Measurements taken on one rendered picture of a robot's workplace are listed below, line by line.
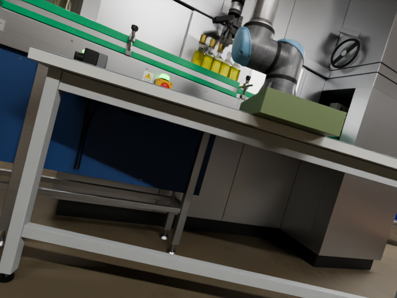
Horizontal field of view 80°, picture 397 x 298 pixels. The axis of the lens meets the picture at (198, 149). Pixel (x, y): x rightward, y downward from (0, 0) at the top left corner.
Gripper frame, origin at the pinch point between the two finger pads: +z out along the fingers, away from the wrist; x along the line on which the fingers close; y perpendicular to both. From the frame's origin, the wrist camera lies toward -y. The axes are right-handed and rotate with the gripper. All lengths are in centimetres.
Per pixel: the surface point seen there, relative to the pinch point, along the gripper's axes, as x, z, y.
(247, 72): 11.5, 2.7, 27.2
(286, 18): 14, -43, 46
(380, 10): -13, -62, 97
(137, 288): -40, 115, -23
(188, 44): 12.1, 1.9, -15.2
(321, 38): 14, -43, 81
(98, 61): -23, 35, -57
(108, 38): -13, 22, -55
